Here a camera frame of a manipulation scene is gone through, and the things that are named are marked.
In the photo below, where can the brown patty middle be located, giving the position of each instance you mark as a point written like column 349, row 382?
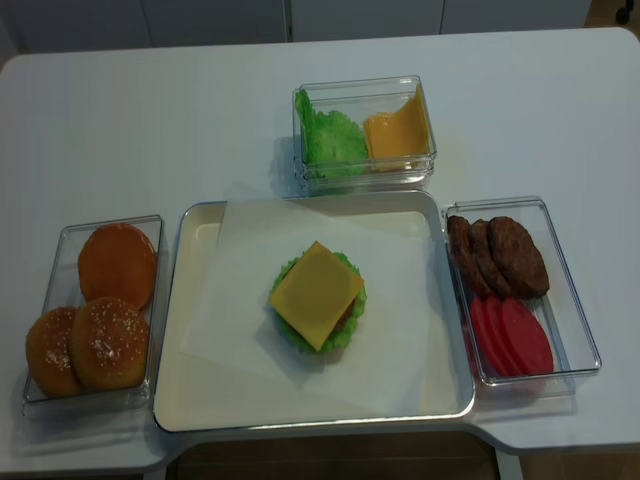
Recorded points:
column 488, row 268

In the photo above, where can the clear box with buns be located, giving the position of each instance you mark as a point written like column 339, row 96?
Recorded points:
column 64, row 290

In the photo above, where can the yellow cheese slices in box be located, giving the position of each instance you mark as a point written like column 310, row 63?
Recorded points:
column 397, row 131

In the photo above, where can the clear box lettuce and cheese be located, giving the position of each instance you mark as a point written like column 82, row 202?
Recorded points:
column 349, row 97

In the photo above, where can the brown patty right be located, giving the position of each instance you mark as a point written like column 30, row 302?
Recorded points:
column 517, row 257

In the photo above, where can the white parchment paper sheet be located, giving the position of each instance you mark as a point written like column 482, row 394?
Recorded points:
column 395, row 239

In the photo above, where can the red tomato slice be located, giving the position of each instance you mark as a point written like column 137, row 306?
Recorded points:
column 502, row 354
column 525, row 339
column 485, row 337

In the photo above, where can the sesame bun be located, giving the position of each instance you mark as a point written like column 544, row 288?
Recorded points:
column 47, row 353
column 108, row 345

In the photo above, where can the yellow cheese slice on burger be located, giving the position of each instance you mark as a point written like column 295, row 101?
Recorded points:
column 315, row 293

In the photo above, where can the brown patty in burger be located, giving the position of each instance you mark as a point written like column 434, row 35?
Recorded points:
column 344, row 317

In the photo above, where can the green lettuce leaf on burger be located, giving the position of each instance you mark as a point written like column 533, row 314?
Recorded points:
column 336, row 340

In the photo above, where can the brown patty left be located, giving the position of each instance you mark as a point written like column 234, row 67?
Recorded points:
column 458, row 230

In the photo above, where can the red tomato slice right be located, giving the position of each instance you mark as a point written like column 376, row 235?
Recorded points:
column 525, row 339

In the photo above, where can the red tomato slice left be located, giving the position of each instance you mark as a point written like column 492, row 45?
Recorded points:
column 485, row 337

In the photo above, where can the flat orange bun bottom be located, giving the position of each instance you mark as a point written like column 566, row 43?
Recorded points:
column 118, row 260

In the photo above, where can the clear box patties and tomatoes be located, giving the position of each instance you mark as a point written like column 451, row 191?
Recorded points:
column 559, row 311

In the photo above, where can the red tomato slice middle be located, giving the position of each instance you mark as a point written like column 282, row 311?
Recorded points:
column 502, row 354

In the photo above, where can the white serving tray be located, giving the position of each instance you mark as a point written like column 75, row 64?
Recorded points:
column 194, row 393

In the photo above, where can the green lettuce leaves in box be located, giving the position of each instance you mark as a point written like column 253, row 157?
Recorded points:
column 334, row 145

